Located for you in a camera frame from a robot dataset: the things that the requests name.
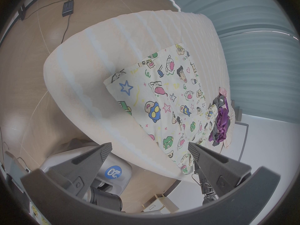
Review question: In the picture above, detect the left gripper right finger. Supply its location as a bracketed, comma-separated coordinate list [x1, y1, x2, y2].
[188, 142, 253, 198]

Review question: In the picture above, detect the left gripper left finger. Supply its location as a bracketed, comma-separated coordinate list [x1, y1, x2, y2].
[47, 142, 113, 197]

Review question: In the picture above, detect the white printed pyjama top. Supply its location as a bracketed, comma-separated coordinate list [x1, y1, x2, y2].
[104, 44, 217, 175]

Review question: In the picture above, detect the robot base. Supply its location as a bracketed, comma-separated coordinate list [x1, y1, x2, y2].
[3, 138, 133, 225]

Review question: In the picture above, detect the pile of clothes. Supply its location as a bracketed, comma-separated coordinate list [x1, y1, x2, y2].
[208, 86, 231, 147]

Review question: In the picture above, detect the bed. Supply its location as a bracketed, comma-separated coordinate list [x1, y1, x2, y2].
[43, 10, 249, 196]

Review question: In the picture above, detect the cream pillow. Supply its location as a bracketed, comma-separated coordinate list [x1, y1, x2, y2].
[219, 100, 236, 150]

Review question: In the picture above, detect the grey white bedside table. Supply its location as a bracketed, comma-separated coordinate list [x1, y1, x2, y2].
[231, 99, 243, 123]

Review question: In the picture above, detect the pale wooden small table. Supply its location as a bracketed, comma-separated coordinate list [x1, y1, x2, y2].
[142, 192, 180, 214]

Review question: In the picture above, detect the blue-green curtain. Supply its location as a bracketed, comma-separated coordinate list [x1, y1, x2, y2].
[216, 31, 300, 119]
[156, 0, 294, 36]

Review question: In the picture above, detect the black power adapter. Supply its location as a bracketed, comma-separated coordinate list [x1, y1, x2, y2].
[62, 0, 75, 17]

